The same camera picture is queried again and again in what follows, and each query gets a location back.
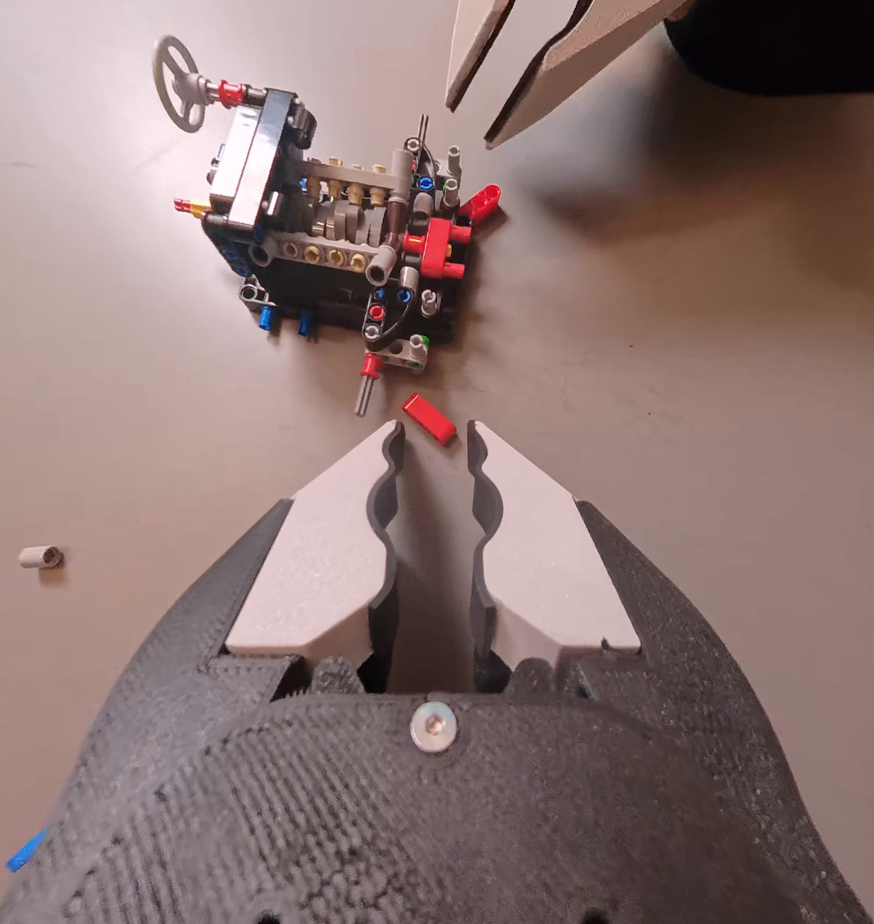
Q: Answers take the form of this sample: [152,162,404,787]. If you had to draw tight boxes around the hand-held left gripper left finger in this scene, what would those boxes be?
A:
[224,420,407,676]

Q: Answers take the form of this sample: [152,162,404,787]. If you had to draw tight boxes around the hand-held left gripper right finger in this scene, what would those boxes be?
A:
[467,420,642,668]

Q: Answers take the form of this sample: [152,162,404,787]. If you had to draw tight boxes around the blue lego pin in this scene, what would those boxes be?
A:
[5,829,51,873]

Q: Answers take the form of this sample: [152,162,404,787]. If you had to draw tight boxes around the lego car chassis assembly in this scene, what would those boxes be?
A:
[153,35,479,418]

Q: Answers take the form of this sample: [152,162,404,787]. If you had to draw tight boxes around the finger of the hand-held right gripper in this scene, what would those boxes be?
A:
[444,0,519,114]
[483,0,692,151]

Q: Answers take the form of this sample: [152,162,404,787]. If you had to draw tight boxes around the red lego beam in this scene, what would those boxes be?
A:
[457,184,504,223]
[401,393,458,447]

